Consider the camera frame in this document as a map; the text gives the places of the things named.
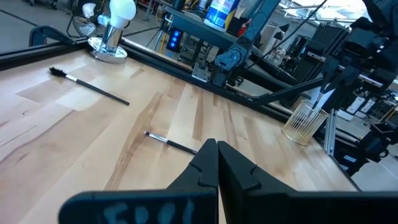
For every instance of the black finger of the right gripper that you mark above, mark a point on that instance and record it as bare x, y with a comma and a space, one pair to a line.
345, 76
332, 73

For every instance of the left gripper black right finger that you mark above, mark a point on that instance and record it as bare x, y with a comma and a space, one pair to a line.
239, 193

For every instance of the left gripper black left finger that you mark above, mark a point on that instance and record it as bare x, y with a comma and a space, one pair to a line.
199, 180

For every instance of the thin black makeup brush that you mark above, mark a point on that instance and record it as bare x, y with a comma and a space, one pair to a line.
317, 101
157, 137

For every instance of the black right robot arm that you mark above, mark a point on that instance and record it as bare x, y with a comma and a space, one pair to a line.
233, 57

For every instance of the silver aluminium extrusion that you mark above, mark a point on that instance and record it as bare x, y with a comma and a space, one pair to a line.
330, 133

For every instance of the black equipment stand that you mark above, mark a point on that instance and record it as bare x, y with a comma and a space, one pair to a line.
367, 146

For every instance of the blue white wipes canister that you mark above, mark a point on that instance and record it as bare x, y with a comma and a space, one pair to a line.
219, 12

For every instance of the dark desk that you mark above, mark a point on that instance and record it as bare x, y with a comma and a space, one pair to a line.
199, 29

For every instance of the black box blue lights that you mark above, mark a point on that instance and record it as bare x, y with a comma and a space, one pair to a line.
174, 39

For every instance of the tiny black marker far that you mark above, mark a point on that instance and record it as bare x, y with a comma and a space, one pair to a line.
57, 72

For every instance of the white bulb chrome lamp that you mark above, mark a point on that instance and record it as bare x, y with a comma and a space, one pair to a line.
119, 12

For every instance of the dark blue curved armrest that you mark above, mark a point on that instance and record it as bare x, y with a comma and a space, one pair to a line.
46, 31

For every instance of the black diagonal frame strut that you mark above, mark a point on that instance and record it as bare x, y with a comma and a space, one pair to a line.
286, 91

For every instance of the black table frame rail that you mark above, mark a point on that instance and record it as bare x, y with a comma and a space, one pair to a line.
340, 166
174, 69
31, 56

